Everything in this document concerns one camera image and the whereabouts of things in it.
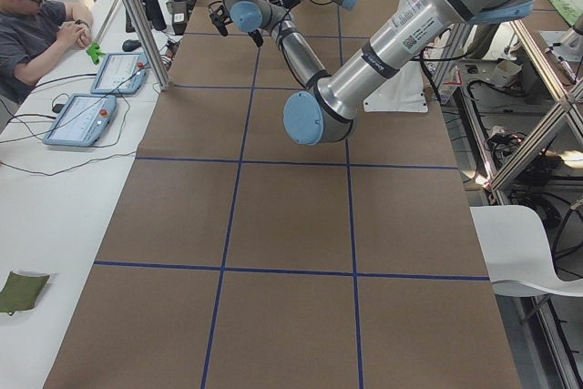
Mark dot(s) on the black water bottle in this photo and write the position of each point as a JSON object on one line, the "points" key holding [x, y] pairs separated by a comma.
{"points": [[154, 14]]}

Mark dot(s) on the green cloth pouch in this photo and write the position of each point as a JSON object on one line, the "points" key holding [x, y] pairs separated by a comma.
{"points": [[21, 292]]}

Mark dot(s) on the white chair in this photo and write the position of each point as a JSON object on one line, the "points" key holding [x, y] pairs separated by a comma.
{"points": [[517, 253]]}

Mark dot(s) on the blue teach pendant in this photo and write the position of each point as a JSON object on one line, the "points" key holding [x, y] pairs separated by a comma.
{"points": [[82, 120], [120, 74]]}

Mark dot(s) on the far blue teach pendant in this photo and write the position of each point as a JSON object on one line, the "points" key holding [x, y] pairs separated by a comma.
{"points": [[120, 74]]}

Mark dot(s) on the aluminium frame post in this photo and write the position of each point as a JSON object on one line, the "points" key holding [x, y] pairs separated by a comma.
{"points": [[140, 22]]}

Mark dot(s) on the person in grey shirt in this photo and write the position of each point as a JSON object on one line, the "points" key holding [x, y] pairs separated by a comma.
{"points": [[35, 34]]}

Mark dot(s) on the black computer mouse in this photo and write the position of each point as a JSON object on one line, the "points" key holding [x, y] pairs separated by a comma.
{"points": [[130, 45]]}

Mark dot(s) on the near blue teach pendant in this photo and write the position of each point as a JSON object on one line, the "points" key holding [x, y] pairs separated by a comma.
{"points": [[82, 120]]}

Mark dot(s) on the green plastic clip tool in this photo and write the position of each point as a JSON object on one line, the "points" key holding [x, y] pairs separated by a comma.
{"points": [[95, 53]]}

